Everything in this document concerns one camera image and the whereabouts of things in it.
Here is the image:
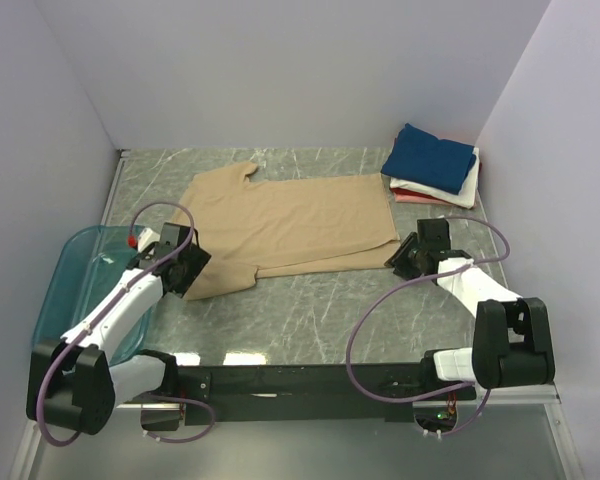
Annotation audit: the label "beige t-shirt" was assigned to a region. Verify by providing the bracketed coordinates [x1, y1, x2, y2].
[180, 162, 400, 301]

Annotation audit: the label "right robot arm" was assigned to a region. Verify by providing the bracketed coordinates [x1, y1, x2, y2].
[385, 218, 555, 389]

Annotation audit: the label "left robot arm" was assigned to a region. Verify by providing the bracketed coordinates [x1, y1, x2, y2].
[26, 223, 211, 447]

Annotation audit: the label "folded pink t-shirt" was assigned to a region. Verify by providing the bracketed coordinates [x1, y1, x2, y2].
[394, 193, 449, 205]

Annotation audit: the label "folded red t-shirt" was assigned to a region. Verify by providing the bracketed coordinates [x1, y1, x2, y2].
[390, 188, 434, 198]

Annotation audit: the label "folded white t-shirt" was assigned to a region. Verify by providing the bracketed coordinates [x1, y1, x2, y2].
[389, 147, 481, 210]

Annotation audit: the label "teal plastic bin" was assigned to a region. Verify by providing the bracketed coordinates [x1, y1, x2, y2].
[31, 225, 136, 345]

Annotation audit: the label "folded blue t-shirt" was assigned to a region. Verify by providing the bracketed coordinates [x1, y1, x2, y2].
[381, 123, 477, 194]

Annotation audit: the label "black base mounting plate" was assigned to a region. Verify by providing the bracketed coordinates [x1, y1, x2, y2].
[139, 362, 479, 434]

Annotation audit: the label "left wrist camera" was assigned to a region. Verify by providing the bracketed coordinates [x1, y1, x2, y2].
[127, 228, 160, 251]

